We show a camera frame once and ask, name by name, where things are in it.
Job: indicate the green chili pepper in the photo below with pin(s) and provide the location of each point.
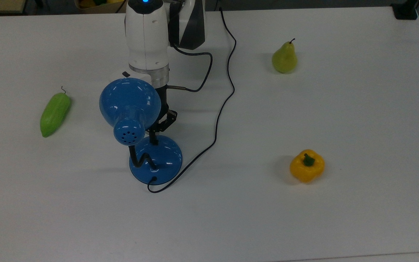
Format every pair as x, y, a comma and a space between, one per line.
54, 115

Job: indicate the blue desk lamp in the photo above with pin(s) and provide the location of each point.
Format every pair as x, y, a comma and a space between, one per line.
129, 98

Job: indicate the green yellow pear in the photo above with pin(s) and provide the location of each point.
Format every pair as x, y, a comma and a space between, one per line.
284, 60

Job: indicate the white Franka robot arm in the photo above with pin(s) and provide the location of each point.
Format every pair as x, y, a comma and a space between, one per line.
147, 40

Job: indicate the yellow bell pepper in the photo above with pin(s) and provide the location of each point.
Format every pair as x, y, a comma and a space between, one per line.
307, 167

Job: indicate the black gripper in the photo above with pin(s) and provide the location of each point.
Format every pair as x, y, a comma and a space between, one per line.
164, 116

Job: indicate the black clamp base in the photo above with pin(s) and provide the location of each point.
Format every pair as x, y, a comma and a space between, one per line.
406, 11

